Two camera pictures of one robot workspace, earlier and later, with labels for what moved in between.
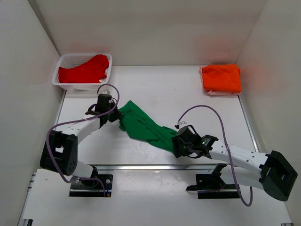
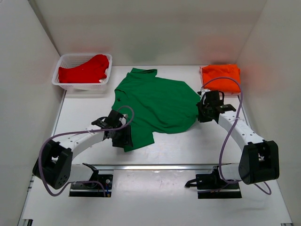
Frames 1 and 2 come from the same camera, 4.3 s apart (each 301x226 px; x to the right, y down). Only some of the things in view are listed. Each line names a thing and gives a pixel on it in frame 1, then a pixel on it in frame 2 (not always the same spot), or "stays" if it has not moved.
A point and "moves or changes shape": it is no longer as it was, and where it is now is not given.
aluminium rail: (156, 167) stays
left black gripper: (117, 116) to (126, 138)
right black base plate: (209, 186) stays
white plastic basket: (71, 60) stays
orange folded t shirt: (222, 77) stays
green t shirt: (142, 126) moves or changes shape
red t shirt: (91, 71) stays
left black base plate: (83, 188) stays
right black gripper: (178, 151) to (200, 106)
